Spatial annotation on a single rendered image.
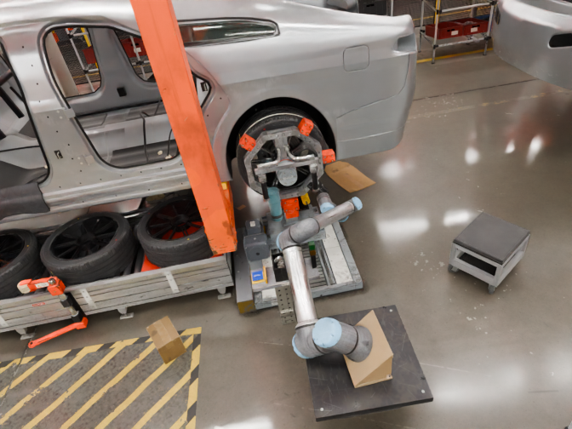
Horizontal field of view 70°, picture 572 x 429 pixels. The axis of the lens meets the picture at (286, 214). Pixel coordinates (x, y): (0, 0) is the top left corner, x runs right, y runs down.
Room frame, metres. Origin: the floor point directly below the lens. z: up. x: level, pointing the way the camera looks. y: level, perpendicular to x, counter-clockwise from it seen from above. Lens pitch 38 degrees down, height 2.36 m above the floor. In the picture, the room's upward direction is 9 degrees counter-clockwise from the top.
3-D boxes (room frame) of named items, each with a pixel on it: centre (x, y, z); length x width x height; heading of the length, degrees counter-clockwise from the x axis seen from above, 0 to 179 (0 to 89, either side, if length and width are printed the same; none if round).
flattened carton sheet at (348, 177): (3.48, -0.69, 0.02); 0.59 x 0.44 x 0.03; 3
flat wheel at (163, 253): (2.57, 0.82, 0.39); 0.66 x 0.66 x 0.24
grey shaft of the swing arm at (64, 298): (2.06, 1.61, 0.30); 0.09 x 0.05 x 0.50; 93
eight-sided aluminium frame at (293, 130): (2.52, -0.05, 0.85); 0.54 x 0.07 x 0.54; 93
